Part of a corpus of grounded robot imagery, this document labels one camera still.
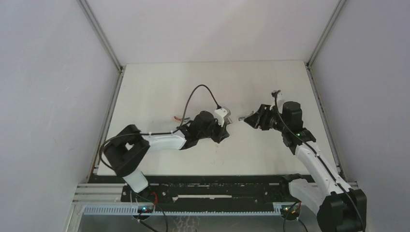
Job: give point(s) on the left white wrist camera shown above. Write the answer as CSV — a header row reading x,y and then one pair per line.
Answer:
x,y
222,115

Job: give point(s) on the white grey stapler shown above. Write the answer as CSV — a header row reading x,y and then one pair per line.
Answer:
x,y
243,118

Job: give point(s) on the aluminium frame post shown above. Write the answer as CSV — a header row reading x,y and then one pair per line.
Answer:
x,y
328,27
97,28

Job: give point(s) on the right green circuit board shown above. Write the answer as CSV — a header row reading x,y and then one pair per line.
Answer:
x,y
290,213

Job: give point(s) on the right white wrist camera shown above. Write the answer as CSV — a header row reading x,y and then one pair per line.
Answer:
x,y
279,99

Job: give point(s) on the left aluminium frame post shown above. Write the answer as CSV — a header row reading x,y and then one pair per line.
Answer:
x,y
97,28

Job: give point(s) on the right aluminium frame post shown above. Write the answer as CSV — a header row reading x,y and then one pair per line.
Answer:
x,y
328,27

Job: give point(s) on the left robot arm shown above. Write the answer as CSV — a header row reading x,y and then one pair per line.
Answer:
x,y
123,153

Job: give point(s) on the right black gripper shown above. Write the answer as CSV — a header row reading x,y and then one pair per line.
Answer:
x,y
259,118

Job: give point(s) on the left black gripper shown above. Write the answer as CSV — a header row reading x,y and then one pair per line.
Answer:
x,y
221,133

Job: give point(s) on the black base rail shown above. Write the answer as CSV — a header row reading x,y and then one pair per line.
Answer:
x,y
219,194

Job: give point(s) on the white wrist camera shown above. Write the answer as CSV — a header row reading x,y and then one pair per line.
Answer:
x,y
279,99
222,115

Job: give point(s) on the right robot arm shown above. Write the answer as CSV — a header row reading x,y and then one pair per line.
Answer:
x,y
338,207

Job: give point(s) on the green circuit board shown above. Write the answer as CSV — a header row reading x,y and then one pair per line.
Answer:
x,y
290,213
145,209

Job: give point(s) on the left green circuit board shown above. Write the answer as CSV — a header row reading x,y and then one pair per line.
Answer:
x,y
145,209

